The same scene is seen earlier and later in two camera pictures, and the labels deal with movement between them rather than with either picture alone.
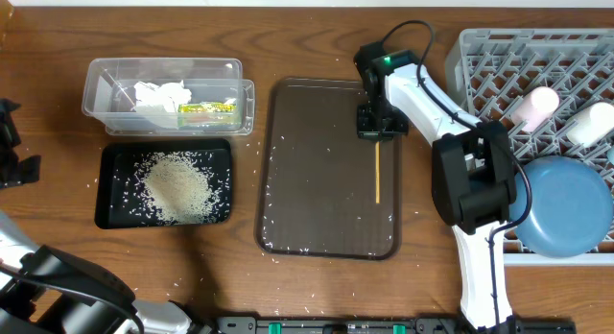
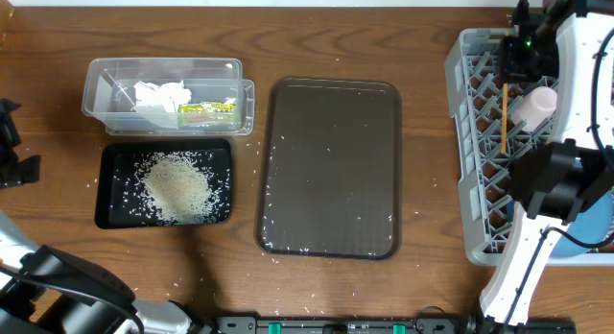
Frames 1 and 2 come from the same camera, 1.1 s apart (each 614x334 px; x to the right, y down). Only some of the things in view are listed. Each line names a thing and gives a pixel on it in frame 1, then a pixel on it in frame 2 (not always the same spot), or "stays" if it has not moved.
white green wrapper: x=169 y=105 stays
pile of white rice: x=177 y=187 stays
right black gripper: x=367 y=131 -> x=511 y=70
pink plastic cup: x=538 y=107 stays
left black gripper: x=10 y=176 stays
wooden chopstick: x=377 y=170 -> x=504 y=118
